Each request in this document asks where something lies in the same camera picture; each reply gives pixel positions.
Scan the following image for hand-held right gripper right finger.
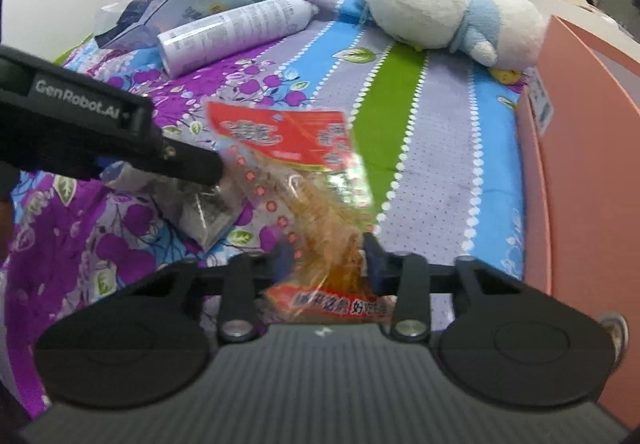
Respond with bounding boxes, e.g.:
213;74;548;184
362;234;526;342

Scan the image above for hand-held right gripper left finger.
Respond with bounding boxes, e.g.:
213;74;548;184
127;243;296;344

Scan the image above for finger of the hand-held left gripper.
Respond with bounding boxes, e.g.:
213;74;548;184
149;137;225;188

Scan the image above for orange and clear snack packet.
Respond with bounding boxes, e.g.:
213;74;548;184
107;159;236;247

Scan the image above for red and orange snack packet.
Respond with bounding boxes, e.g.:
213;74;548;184
206;100;401;325

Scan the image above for pink cardboard box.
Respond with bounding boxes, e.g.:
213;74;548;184
515;14;640;430

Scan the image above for purple floral bed sheet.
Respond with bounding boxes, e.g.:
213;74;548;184
0;0;531;425

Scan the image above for white spray can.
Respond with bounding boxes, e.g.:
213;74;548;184
157;0;321;78

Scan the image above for white and blue plush toy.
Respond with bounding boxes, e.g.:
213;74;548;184
357;0;551;85

